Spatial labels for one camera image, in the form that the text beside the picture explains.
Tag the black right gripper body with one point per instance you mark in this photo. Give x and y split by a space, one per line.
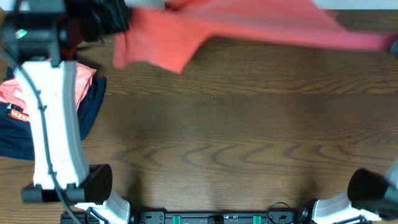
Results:
394 48

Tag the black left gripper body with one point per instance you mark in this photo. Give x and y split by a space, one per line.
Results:
91 27

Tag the red t-shirt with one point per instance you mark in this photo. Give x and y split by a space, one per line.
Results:
169 37

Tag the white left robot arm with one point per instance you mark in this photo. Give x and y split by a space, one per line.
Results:
41 43

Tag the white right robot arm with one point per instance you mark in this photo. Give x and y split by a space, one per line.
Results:
370 197

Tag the folded pink shirt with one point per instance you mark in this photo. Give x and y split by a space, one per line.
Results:
11 92

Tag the folded navy Maxxis shirt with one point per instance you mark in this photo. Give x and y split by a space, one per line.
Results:
16 135

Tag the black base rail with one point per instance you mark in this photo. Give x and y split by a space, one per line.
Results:
283 217

